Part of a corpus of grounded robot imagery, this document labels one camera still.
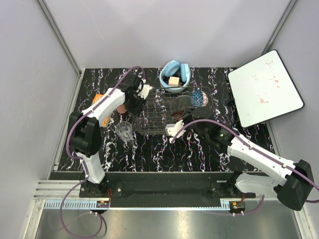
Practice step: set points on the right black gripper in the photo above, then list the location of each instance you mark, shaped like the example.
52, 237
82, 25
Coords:
189, 115

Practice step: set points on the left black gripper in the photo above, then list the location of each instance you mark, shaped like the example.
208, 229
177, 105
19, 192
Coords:
136, 110

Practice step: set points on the pink plastic cup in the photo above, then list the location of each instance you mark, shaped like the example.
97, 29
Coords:
121, 109

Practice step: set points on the blue patterned bowl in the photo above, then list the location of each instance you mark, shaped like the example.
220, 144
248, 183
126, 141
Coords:
199, 98

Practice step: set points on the clear glass plate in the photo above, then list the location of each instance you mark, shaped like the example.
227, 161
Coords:
180, 103

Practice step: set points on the red floral plate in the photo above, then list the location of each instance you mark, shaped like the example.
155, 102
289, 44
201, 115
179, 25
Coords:
178, 114

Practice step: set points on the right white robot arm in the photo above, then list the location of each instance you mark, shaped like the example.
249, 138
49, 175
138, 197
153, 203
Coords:
290, 181

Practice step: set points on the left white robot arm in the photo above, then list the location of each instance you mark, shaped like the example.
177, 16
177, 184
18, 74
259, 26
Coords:
84, 138

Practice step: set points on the clear drinking glass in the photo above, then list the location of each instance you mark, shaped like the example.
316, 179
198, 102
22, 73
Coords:
124, 131

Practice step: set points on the light blue bowl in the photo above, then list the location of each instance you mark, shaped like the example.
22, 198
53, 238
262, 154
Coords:
164, 83

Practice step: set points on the beige cube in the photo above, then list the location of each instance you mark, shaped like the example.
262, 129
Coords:
173, 81

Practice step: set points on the light blue headphones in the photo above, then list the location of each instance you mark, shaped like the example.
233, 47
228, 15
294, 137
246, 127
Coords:
173, 66

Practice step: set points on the white whiteboard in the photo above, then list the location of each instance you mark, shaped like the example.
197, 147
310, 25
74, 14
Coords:
263, 90

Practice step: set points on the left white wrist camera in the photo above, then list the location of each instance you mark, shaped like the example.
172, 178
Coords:
145, 91

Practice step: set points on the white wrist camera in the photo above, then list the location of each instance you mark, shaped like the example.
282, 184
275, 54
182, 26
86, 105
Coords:
145, 91
173, 129

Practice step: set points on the wire dish rack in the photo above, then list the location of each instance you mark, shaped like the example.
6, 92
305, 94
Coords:
156, 114

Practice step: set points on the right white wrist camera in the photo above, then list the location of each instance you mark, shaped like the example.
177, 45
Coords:
173, 129

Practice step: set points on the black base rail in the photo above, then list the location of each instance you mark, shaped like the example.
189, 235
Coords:
164, 190

